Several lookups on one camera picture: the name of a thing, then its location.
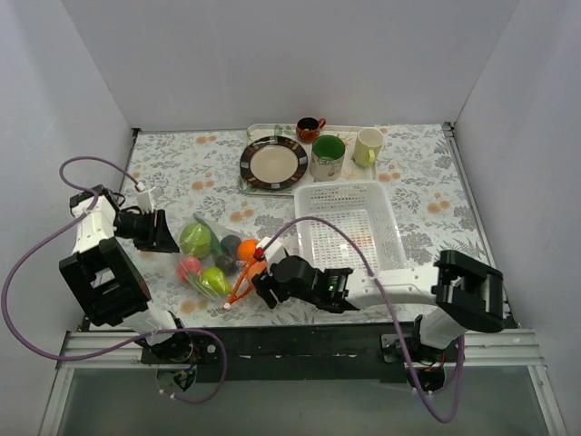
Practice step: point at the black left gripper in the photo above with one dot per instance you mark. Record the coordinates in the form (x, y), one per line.
(153, 230)

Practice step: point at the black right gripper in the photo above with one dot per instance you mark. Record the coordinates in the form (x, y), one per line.
(264, 287)

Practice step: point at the clear zip top bag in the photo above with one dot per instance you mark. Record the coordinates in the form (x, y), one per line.
(240, 286)

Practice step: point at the green fake pear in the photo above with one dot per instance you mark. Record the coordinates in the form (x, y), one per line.
(216, 280)

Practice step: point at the dark purple fake fruit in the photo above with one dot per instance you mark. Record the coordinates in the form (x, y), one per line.
(230, 244)

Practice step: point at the white plastic basket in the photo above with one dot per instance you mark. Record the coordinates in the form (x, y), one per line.
(360, 209)

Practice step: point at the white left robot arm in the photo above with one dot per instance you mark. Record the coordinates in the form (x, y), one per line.
(105, 281)

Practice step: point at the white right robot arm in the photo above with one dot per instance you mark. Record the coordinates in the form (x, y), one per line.
(466, 294)

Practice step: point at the floral tablecloth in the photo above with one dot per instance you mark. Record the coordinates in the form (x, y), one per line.
(199, 174)

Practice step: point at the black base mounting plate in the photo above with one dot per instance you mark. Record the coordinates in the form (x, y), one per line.
(367, 351)

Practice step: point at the dark rimmed beige plate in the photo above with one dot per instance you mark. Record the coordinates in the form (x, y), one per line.
(273, 163)

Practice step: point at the floral serving tray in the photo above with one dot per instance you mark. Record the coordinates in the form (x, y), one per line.
(350, 170)

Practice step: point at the floral mug green inside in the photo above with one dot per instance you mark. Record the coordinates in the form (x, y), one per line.
(327, 156)

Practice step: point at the small brown cup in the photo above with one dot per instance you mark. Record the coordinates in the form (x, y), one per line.
(308, 128)

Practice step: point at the pale yellow mug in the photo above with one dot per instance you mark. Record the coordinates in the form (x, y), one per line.
(369, 143)

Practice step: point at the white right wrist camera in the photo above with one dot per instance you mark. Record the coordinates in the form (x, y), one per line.
(272, 252)

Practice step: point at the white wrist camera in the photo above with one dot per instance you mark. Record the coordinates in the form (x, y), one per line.
(272, 252)
(146, 199)

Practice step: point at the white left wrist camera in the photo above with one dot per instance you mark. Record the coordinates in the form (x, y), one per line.
(146, 199)

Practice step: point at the aluminium frame rail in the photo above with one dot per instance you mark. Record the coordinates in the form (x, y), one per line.
(511, 348)

